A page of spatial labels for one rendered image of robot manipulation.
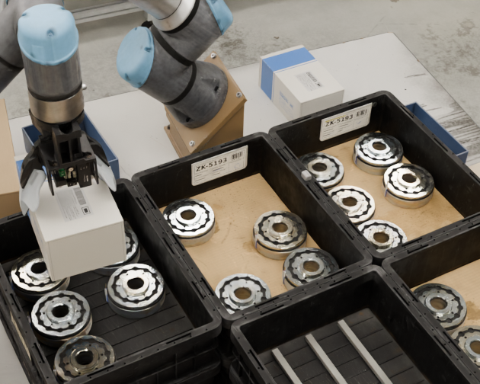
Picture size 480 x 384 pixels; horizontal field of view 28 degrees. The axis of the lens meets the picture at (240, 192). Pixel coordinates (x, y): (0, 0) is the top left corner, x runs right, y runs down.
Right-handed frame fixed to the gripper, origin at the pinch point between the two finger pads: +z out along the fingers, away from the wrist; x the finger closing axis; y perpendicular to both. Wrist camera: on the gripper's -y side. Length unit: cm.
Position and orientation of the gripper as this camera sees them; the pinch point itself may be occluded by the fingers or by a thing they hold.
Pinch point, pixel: (68, 199)
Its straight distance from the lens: 151.9
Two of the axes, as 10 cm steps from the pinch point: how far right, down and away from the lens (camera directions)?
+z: -0.3, 7.1, 7.0
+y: 3.9, 6.5, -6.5
